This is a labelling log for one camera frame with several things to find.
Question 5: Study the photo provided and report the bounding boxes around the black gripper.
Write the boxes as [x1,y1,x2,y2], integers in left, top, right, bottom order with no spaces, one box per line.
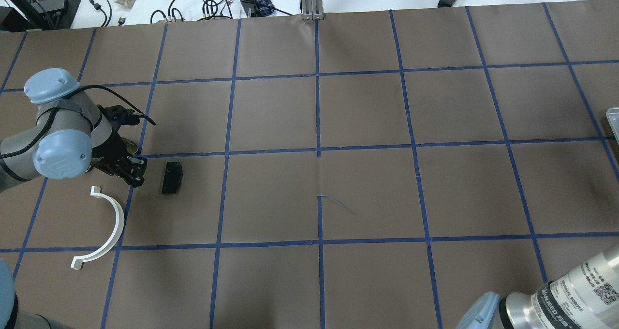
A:
[91,138,147,188]

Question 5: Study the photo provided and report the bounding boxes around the black rectangular brake pad plate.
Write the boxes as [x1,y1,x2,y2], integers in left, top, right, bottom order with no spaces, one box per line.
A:
[161,161,183,196]

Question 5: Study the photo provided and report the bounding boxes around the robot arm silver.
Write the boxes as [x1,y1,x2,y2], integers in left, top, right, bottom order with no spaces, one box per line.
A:
[457,245,619,329]

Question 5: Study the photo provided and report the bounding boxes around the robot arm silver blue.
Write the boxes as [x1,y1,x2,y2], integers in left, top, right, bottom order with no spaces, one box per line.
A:
[0,67,154,192]

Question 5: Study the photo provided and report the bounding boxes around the grey plastic tray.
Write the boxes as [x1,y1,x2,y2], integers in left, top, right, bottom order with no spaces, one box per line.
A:
[605,107,619,141]

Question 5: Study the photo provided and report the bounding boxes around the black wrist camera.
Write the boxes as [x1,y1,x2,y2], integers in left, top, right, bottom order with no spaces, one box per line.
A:
[97,105,141,126]

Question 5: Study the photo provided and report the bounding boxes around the white curved plastic bracket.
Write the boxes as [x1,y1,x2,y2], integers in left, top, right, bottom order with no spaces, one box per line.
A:
[71,186,125,270]

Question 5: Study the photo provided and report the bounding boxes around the tangled black cables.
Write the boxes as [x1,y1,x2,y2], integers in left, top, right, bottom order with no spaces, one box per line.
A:
[150,0,294,24]

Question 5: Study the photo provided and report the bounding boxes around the thin loose wire strand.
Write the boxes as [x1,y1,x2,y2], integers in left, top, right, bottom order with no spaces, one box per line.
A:
[318,195,357,215]

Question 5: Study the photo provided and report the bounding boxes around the aluminium frame post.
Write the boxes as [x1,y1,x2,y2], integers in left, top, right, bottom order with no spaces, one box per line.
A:
[300,0,324,20]

